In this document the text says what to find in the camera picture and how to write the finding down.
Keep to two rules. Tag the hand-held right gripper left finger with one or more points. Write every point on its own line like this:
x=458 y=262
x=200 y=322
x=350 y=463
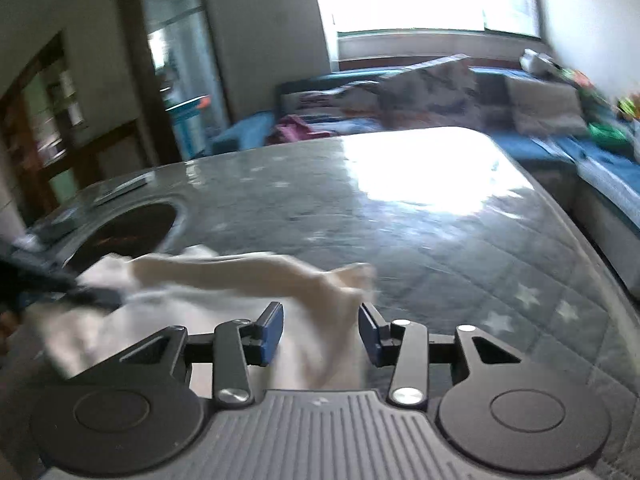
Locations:
x=270 y=335

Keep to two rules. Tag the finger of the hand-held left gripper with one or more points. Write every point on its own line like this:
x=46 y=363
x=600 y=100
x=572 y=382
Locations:
x=60 y=280

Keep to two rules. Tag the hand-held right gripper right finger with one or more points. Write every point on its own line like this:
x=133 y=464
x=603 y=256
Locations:
x=370 y=332

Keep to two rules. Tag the cream knit garment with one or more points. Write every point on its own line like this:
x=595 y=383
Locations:
x=200 y=290

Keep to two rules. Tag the flat grey device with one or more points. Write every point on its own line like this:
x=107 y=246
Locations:
x=125 y=187

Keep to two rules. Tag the dark wooden cabinet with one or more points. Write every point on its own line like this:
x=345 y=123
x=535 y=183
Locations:
x=40 y=125

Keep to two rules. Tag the teal cabinet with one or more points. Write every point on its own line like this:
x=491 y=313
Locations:
x=187 y=127

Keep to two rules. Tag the pink cloth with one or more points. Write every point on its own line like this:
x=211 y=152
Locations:
x=297 y=131

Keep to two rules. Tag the long butterfly print pillow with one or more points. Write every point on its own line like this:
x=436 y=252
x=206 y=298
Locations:
x=340 y=102

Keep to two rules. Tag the blue corner sofa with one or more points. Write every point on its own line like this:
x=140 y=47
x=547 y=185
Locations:
x=530 y=149

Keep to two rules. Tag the square butterfly print pillow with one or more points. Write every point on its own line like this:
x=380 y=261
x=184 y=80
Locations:
x=430 y=92

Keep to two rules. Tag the blue patterned sofa cover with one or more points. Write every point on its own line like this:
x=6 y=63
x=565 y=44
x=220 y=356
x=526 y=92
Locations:
x=595 y=160

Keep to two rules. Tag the grey pillow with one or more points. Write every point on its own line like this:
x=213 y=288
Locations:
x=545 y=105

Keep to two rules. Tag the green bowl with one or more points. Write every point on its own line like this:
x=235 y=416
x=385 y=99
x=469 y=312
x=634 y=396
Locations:
x=607 y=132

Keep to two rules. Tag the panda plush toy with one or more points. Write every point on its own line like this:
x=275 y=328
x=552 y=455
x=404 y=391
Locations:
x=535 y=61

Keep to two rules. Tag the dark wooden door frame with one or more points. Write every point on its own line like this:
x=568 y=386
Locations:
x=172 y=35

